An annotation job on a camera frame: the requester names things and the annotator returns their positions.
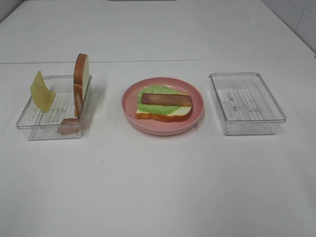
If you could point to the clear right plastic container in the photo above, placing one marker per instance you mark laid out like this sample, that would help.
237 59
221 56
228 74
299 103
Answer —
245 105

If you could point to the bread slice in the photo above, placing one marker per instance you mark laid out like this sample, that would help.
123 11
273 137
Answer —
81 80
180 114

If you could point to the yellow cheese slice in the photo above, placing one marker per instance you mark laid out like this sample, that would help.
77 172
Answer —
41 95

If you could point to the clear left plastic container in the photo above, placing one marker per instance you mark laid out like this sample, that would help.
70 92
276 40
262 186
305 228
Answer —
37 125

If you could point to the green lettuce leaf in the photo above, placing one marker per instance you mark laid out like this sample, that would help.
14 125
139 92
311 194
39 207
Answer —
155 109

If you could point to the bacon strip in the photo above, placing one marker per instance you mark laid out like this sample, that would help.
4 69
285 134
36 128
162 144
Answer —
71 125
166 99

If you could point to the pink round plate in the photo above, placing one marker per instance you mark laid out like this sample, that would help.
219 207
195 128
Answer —
155 127

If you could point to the clear plastic container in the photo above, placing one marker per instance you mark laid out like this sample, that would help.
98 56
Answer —
37 125
245 105

